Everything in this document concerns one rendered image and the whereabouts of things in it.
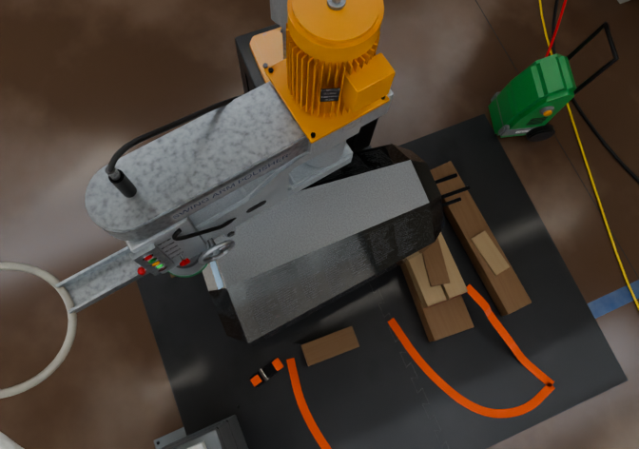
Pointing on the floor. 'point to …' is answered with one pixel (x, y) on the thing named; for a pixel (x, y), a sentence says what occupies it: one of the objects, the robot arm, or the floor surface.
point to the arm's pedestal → (220, 438)
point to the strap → (439, 377)
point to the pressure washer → (540, 94)
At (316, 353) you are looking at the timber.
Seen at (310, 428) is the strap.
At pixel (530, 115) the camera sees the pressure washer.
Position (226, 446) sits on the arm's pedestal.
